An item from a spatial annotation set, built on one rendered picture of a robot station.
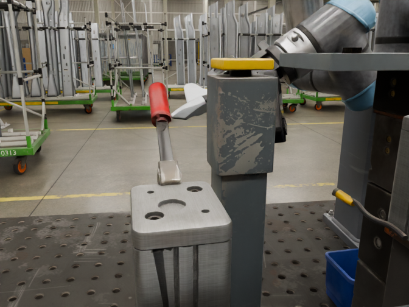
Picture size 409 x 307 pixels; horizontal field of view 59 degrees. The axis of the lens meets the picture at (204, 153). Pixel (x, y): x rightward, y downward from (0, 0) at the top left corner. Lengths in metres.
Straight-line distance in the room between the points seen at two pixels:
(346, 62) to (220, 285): 0.26
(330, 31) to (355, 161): 0.42
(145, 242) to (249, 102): 0.23
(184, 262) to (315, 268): 0.66
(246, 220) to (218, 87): 0.17
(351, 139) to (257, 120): 0.57
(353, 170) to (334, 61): 0.58
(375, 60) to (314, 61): 0.06
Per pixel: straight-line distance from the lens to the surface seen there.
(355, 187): 0.96
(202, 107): 0.56
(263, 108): 0.42
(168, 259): 0.25
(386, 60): 0.44
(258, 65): 0.42
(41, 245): 1.03
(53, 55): 8.04
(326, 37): 0.62
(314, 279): 0.85
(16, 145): 4.00
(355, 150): 0.96
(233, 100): 0.41
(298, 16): 0.75
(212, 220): 0.25
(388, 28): 0.94
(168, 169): 0.31
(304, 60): 0.46
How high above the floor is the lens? 1.17
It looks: 16 degrees down
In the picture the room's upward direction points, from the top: straight up
